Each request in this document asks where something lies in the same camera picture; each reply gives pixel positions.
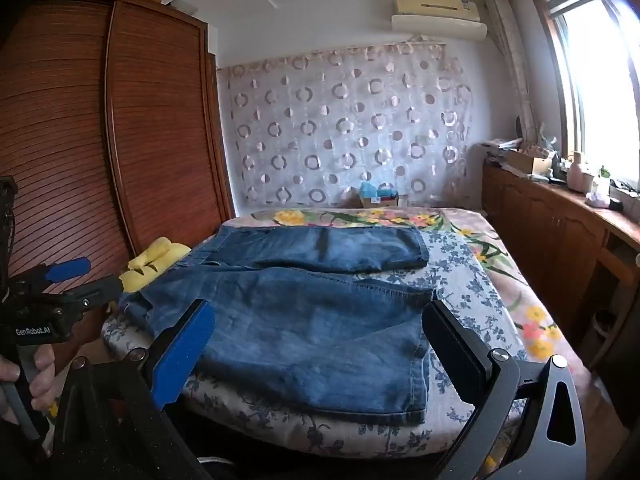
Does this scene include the stack of papers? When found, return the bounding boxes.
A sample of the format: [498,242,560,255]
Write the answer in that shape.
[475,138,522,167]

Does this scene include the ring patterned sheer curtain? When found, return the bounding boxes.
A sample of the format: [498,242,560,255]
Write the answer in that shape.
[217,42,476,211]

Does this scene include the dark waste bin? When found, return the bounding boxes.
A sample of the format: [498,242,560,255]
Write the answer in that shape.
[592,310,627,367]

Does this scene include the blue floral folded quilt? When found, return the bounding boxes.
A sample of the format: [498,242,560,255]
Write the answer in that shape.
[100,210,528,461]

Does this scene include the pale pink jar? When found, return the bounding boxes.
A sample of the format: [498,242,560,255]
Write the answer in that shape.
[566,152,597,194]

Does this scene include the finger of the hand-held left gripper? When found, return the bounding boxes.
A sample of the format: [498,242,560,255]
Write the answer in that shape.
[62,274,124,313]
[42,257,92,285]

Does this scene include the small box with blue cloth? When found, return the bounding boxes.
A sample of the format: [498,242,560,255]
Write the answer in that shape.
[358,182,401,209]

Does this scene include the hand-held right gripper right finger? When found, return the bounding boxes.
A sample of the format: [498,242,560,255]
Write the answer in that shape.
[422,300,587,480]

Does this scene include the pink floral bed sheet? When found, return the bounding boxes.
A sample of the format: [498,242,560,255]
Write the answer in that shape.
[222,205,593,463]

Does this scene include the yellow cloth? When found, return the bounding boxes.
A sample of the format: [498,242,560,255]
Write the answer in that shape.
[127,237,192,294]

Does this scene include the gathered pale window curtain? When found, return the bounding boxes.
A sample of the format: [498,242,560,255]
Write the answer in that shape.
[487,0,540,142]

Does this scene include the black mesh fan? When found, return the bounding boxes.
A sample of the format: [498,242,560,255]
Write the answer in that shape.
[0,176,20,281]

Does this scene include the bright window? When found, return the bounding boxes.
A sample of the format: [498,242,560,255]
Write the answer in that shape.
[530,0,640,188]

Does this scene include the white wall air conditioner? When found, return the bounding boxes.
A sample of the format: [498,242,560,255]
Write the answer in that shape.
[390,0,489,44]

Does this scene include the person's left hand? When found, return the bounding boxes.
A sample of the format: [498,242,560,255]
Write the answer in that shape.
[0,346,57,426]

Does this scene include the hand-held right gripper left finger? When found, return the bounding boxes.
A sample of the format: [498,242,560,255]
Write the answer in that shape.
[50,299,217,480]

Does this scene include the brown wooden slatted wardrobe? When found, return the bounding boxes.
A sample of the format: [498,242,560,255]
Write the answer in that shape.
[0,0,237,313]

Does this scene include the open cardboard box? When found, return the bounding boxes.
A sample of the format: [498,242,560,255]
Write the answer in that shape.
[505,150,554,177]

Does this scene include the blue denim pants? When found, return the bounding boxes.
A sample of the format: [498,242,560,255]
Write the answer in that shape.
[119,225,437,427]

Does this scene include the long wooden sideboard cabinet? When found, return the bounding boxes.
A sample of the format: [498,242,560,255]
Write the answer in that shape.
[480,160,640,378]

